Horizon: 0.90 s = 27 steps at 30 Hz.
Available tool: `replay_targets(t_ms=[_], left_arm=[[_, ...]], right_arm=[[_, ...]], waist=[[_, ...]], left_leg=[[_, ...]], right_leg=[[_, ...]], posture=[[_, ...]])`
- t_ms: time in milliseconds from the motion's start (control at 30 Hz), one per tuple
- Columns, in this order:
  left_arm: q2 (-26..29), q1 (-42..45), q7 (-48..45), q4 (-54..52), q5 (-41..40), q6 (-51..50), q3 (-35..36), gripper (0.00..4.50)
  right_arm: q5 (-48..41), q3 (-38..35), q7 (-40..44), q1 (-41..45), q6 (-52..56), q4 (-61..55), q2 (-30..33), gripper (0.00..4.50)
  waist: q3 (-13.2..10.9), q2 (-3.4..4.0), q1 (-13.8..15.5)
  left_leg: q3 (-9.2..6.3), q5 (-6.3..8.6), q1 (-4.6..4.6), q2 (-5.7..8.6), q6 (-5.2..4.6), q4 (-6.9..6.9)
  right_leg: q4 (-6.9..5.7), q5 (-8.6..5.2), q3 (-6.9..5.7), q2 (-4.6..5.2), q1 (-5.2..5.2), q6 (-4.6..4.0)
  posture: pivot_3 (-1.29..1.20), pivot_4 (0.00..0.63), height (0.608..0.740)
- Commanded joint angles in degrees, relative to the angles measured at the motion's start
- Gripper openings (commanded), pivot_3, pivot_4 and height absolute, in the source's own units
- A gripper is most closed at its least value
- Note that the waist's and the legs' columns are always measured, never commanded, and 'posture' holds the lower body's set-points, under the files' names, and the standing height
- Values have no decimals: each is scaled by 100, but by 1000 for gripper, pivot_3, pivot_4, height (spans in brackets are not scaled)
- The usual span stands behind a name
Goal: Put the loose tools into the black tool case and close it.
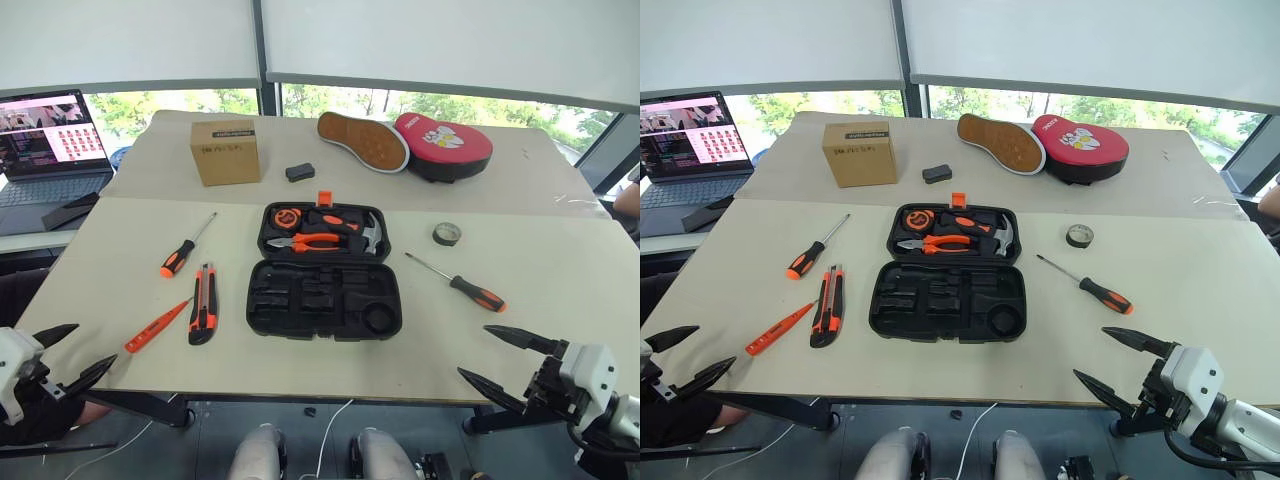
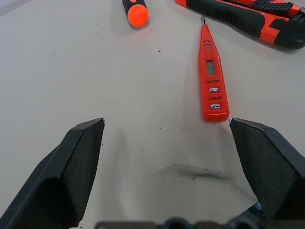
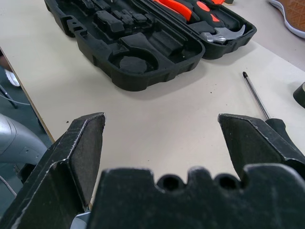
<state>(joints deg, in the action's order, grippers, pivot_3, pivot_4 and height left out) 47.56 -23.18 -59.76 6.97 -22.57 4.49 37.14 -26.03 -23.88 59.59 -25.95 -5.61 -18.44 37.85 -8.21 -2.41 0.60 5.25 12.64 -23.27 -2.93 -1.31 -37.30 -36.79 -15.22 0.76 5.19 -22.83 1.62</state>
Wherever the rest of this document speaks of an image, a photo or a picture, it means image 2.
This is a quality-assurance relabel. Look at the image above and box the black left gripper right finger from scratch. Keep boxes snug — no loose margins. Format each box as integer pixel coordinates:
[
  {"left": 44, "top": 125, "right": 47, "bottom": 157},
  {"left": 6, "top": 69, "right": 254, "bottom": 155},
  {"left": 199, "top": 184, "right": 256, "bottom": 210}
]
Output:
[{"left": 228, "top": 117, "right": 305, "bottom": 220}]

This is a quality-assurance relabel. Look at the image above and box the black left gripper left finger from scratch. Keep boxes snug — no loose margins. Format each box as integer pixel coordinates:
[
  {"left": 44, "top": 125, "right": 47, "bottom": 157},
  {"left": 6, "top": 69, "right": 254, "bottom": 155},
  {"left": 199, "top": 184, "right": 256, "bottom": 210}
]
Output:
[{"left": 0, "top": 117, "right": 106, "bottom": 229}]

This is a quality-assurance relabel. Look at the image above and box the orange voltage tester pen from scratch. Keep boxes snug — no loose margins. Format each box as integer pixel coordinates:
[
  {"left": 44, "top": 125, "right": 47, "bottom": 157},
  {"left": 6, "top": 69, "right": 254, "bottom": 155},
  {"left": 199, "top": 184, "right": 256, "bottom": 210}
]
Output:
[{"left": 198, "top": 16, "right": 231, "bottom": 123}]

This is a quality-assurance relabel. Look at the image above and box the orange black utility knife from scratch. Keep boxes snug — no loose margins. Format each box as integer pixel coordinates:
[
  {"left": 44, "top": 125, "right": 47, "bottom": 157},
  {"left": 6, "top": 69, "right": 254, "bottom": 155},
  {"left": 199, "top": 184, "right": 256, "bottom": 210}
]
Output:
[{"left": 175, "top": 0, "right": 305, "bottom": 50}]

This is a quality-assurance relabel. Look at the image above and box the orange black screwdriver handle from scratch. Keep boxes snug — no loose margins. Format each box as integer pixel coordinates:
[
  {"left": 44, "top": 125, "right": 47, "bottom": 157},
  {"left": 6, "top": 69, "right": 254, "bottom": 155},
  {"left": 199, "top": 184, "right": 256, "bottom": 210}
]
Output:
[{"left": 122, "top": 0, "right": 150, "bottom": 28}]

